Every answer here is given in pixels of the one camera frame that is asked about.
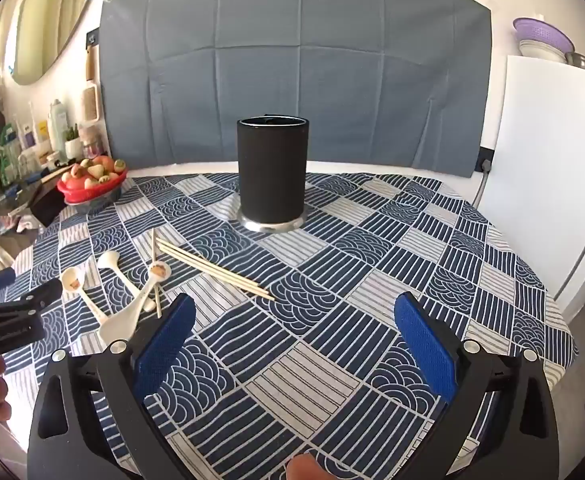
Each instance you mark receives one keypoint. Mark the blue patterned tablecloth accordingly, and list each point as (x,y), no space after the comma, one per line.
(322,310)

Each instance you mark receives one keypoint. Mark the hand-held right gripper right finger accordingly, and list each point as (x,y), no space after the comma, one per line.
(425,350)

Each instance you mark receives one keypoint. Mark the pile of pale strawberries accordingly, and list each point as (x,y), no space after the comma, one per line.
(94,173)

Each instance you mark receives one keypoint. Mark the small potted plant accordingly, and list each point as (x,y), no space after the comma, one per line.
(72,146)

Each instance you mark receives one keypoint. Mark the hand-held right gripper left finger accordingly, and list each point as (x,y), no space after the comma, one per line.
(165,345)

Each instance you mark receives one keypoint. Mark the black cylindrical utensil holder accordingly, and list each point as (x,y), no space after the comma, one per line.
(271,170)

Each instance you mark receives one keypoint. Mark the pink jar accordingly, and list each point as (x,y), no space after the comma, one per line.
(91,145)

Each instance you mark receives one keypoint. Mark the white refrigerator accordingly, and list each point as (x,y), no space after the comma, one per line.
(547,185)

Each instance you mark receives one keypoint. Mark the pale green bottle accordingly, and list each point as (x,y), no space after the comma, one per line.
(58,122)

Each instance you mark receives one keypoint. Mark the purple colander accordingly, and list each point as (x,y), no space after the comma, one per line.
(542,30)

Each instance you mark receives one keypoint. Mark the black wall hook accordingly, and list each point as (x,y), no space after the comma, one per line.
(91,36)

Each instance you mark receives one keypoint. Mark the steel bowl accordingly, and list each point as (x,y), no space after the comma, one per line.
(583,62)

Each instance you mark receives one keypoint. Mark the grey-blue wall cloth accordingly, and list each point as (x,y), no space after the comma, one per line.
(272,60)

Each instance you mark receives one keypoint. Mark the red apple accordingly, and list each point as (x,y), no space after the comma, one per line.
(105,162)

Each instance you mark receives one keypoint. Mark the person's right hand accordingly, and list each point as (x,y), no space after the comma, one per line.
(310,469)

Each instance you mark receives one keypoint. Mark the oval wall mirror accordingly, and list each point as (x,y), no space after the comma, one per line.
(47,20)

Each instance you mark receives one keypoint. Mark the red fruit bowl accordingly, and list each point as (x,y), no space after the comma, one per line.
(80,192)

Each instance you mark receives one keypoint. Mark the white ceramic soup spoon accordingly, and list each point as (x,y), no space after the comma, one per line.
(122,322)
(110,261)
(75,280)

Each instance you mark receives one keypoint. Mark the white bowl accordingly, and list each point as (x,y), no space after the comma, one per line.
(537,50)

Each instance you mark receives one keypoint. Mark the wooden hair brush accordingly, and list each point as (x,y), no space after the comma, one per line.
(90,102)

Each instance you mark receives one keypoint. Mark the white bottle purple label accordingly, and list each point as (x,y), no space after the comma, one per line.
(28,132)

